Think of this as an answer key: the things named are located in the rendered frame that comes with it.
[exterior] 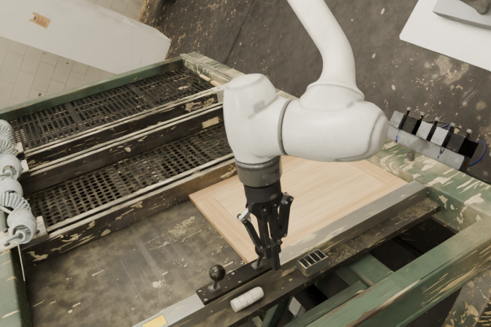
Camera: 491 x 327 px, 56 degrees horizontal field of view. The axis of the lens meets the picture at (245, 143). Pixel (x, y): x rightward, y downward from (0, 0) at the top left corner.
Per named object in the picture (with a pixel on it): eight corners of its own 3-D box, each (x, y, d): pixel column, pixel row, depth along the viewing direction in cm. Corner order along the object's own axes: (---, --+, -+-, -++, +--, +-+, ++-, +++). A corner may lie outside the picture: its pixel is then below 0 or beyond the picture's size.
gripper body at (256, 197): (252, 193, 87) (259, 231, 91) (288, 177, 90) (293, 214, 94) (233, 177, 93) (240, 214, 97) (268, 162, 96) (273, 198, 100)
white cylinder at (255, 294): (237, 314, 107) (265, 298, 110) (234, 306, 106) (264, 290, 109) (231, 307, 110) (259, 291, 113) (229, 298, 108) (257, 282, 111)
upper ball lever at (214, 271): (224, 293, 110) (229, 273, 99) (210, 301, 108) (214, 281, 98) (217, 279, 111) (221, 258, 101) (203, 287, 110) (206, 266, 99)
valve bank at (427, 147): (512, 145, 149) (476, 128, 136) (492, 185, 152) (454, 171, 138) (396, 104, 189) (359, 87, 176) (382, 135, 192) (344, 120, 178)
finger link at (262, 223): (267, 206, 92) (261, 209, 92) (272, 249, 97) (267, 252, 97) (258, 197, 95) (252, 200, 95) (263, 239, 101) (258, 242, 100)
